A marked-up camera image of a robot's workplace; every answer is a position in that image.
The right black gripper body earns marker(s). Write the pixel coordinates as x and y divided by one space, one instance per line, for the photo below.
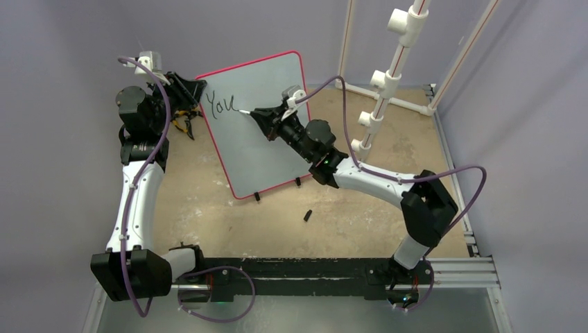
290 128

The yellow black pliers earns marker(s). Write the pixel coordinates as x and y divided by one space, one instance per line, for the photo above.
182 121

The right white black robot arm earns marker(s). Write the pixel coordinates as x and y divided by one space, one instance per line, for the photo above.
427 207

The pink framed whiteboard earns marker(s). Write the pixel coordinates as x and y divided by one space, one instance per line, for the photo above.
250 162

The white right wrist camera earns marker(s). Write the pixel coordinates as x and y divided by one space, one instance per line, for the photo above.
291 96

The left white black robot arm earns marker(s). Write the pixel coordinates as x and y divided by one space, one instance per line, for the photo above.
129 262

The black marker cap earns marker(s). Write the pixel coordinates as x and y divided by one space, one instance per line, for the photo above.
307 215

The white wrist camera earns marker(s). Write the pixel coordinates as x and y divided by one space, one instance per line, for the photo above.
152 61
291 96

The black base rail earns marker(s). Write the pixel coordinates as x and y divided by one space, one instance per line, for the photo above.
223 278

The white PVC pipe frame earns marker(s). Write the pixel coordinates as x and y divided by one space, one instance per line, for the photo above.
408 24

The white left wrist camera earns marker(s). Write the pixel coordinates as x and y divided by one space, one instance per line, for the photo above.
152 61

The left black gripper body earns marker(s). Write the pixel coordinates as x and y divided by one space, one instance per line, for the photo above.
179 98

